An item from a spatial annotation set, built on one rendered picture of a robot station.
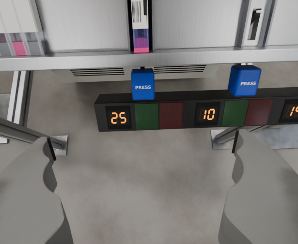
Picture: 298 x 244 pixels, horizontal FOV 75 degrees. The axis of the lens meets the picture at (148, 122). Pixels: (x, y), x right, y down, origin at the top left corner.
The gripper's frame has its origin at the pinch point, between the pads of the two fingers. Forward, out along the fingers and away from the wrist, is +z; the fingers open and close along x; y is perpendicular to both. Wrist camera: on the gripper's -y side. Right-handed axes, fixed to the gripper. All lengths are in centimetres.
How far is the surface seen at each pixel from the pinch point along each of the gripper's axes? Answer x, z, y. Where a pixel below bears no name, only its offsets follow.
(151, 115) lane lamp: 0.9, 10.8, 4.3
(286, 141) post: 64, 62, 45
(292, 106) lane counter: 18.4, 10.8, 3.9
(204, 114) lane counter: 7.5, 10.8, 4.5
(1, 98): -69, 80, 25
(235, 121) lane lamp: 11.5, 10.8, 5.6
